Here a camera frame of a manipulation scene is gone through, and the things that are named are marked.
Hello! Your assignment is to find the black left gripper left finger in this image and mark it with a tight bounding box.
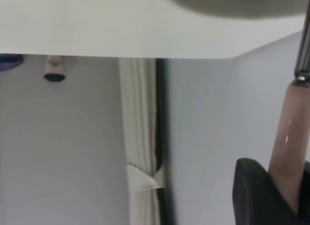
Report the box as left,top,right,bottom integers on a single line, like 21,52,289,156
232,158,301,225

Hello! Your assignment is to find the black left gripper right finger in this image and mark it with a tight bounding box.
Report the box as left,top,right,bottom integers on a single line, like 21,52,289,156
298,159,310,225

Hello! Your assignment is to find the pink handled metal spoon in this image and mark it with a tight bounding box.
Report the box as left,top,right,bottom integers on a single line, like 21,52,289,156
267,13,310,212

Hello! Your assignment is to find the red ceramic mug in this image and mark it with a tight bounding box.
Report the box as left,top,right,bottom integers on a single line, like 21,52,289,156
147,0,310,20

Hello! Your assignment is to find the white pleated curtain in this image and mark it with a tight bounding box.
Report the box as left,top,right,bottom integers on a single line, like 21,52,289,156
119,58,162,225

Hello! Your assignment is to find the white leg with black foot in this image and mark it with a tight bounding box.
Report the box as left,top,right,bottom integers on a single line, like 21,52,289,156
43,55,67,82

